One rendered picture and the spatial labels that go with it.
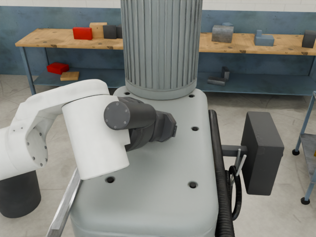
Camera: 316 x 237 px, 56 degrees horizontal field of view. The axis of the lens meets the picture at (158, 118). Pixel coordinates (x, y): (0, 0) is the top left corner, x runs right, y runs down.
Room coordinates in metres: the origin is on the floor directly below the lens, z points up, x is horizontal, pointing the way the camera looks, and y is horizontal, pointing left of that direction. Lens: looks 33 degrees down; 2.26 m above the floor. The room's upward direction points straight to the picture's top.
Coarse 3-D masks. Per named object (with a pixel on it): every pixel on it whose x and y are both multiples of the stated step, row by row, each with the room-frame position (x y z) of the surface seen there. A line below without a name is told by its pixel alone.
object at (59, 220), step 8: (72, 176) 0.38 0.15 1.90; (72, 184) 0.36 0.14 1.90; (80, 184) 0.36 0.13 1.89; (72, 192) 0.34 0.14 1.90; (64, 200) 0.32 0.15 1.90; (72, 200) 0.32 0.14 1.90; (64, 208) 0.31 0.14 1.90; (56, 216) 0.29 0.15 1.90; (64, 216) 0.29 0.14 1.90; (56, 224) 0.28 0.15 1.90; (64, 224) 0.28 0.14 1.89; (48, 232) 0.26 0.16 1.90; (56, 232) 0.26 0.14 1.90
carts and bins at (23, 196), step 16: (304, 128) 2.68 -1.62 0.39; (304, 144) 2.49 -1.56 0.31; (16, 176) 1.82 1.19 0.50; (32, 176) 1.95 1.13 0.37; (0, 192) 1.76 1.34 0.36; (16, 192) 1.80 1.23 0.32; (32, 192) 1.91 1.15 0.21; (0, 208) 1.80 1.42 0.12; (16, 208) 1.79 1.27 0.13; (32, 208) 1.87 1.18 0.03
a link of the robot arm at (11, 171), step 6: (0, 132) 0.30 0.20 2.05; (0, 138) 0.29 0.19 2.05; (0, 144) 0.28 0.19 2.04; (0, 150) 0.28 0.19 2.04; (0, 156) 0.27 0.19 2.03; (6, 156) 0.28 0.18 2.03; (0, 162) 0.27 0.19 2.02; (6, 162) 0.27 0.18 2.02; (0, 168) 0.27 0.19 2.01; (6, 168) 0.27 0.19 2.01; (12, 168) 0.27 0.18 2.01; (0, 174) 0.27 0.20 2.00; (6, 174) 0.27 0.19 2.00; (12, 174) 0.28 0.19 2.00; (18, 174) 0.28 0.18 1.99
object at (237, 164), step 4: (244, 156) 0.72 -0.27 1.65; (236, 160) 0.82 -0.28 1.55; (240, 160) 0.82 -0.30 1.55; (244, 160) 0.72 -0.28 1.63; (236, 164) 0.76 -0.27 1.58; (240, 164) 0.73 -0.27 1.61; (236, 168) 0.76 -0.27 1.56; (240, 168) 0.73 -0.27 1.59; (232, 176) 0.80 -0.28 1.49; (232, 180) 0.79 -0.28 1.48; (232, 184) 0.76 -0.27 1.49
